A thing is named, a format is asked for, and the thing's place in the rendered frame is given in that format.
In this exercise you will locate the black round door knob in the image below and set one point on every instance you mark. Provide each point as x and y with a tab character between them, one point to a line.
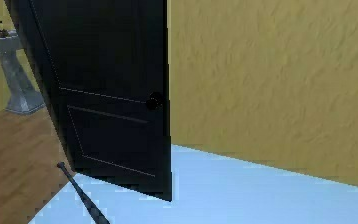
154	101

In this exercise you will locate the grey pedestal sink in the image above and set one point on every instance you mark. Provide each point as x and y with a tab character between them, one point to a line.
17	83

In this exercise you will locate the black room door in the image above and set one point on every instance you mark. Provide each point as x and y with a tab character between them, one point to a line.
103	83

